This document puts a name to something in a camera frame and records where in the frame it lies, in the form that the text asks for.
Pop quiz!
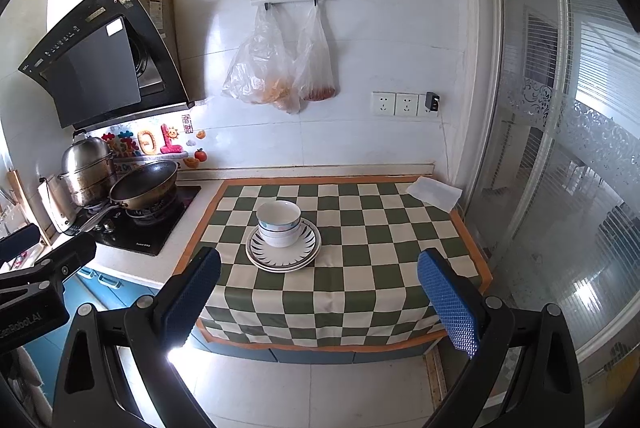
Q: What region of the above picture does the large clear plastic bag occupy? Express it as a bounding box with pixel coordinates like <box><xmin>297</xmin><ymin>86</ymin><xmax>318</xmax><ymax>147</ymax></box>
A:
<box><xmin>221</xmin><ymin>5</ymin><xmax>306</xmax><ymax>115</ymax></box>

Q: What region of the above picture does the white plate with blue stripes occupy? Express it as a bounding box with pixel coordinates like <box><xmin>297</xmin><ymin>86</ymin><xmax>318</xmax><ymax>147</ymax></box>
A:
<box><xmin>248</xmin><ymin>218</ymin><xmax>321</xmax><ymax>266</ymax></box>

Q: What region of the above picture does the black gas cooktop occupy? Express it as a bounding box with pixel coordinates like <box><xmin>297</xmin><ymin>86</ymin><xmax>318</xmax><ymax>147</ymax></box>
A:
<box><xmin>65</xmin><ymin>185</ymin><xmax>202</xmax><ymax>257</ymax></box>

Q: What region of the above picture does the stainless steel steamer pot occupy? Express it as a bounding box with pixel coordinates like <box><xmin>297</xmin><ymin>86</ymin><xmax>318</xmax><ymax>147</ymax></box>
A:
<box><xmin>57</xmin><ymin>133</ymin><xmax>118</xmax><ymax>209</ymax></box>

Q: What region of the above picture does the white wall outlet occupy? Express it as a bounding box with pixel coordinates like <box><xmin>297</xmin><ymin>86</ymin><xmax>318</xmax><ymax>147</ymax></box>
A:
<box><xmin>371</xmin><ymin>92</ymin><xmax>396</xmax><ymax>115</ymax></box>
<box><xmin>419</xmin><ymin>92</ymin><xmax>443</xmax><ymax>117</ymax></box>
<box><xmin>395</xmin><ymin>92</ymin><xmax>420</xmax><ymax>117</ymax></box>

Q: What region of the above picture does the small clear plastic bag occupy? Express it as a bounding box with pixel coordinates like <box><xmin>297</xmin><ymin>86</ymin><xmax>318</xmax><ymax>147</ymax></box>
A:
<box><xmin>292</xmin><ymin>2</ymin><xmax>341</xmax><ymax>102</ymax></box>

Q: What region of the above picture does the person's left hand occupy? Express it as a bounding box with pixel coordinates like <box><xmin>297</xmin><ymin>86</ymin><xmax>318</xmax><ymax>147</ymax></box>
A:
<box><xmin>0</xmin><ymin>348</ymin><xmax>51</xmax><ymax>414</ymax></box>

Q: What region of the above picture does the plain white bowl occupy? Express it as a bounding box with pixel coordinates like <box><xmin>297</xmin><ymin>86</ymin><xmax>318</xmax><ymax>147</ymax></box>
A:
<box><xmin>256</xmin><ymin>200</ymin><xmax>302</xmax><ymax>231</ymax></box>

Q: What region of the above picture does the blue base cabinet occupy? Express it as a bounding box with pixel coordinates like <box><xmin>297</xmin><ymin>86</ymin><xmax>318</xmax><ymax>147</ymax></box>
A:
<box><xmin>20</xmin><ymin>265</ymin><xmax>441</xmax><ymax>389</ymax></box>

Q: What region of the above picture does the wooden cutting board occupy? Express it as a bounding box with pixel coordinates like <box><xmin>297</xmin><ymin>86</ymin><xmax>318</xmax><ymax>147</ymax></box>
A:
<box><xmin>6</xmin><ymin>169</ymin><xmax>51</xmax><ymax>245</ymax></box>

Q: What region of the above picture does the pink letter wall sticker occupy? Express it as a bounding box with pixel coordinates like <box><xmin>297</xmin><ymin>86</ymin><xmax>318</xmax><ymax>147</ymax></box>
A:
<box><xmin>160</xmin><ymin>124</ymin><xmax>187</xmax><ymax>155</ymax></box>

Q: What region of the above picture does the white kettle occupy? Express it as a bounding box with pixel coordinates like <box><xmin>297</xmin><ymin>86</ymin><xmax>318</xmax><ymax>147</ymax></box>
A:
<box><xmin>37</xmin><ymin>175</ymin><xmax>76</xmax><ymax>233</ymax></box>

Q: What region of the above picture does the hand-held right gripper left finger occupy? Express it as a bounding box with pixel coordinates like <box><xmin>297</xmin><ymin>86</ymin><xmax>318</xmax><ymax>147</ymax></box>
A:
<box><xmin>52</xmin><ymin>247</ymin><xmax>223</xmax><ymax>428</ymax></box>

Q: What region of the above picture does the green white checkered tablecloth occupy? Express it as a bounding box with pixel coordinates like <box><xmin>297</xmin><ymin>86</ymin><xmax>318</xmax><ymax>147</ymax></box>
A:
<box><xmin>186</xmin><ymin>176</ymin><xmax>493</xmax><ymax>351</ymax></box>

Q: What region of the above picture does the plain white plate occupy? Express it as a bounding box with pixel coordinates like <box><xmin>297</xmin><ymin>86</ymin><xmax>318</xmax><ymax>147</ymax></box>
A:
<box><xmin>245</xmin><ymin>220</ymin><xmax>322</xmax><ymax>273</ymax></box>

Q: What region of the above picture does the dark wok with handle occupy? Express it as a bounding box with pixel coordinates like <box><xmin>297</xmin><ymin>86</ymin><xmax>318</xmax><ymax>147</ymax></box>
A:
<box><xmin>75</xmin><ymin>160</ymin><xmax>180</xmax><ymax>233</ymax></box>

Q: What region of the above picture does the white bowl with blue print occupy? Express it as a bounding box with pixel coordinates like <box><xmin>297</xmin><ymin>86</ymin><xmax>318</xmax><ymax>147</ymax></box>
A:
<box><xmin>258</xmin><ymin>220</ymin><xmax>302</xmax><ymax>249</ymax></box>

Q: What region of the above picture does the multicolour wall sticker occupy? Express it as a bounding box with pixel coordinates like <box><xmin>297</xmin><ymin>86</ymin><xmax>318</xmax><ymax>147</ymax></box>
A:
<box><xmin>101</xmin><ymin>133</ymin><xmax>141</xmax><ymax>159</ymax></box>

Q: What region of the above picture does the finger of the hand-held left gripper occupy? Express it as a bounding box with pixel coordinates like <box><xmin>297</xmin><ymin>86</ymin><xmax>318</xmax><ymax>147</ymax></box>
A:
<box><xmin>0</xmin><ymin>223</ymin><xmax>42</xmax><ymax>263</ymax></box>
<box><xmin>0</xmin><ymin>235</ymin><xmax>98</xmax><ymax>303</ymax></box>

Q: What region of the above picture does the black range hood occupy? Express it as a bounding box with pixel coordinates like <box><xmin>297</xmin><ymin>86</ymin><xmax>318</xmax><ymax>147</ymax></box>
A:
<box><xmin>17</xmin><ymin>0</ymin><xmax>190</xmax><ymax>131</ymax></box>

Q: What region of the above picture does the glass sliding door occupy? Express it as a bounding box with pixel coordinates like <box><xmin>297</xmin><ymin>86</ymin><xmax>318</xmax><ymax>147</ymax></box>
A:
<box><xmin>470</xmin><ymin>0</ymin><xmax>640</xmax><ymax>428</ymax></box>

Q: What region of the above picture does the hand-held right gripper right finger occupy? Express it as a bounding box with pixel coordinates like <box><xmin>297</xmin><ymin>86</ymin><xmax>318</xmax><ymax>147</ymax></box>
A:
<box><xmin>417</xmin><ymin>248</ymin><xmax>586</xmax><ymax>428</ymax></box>

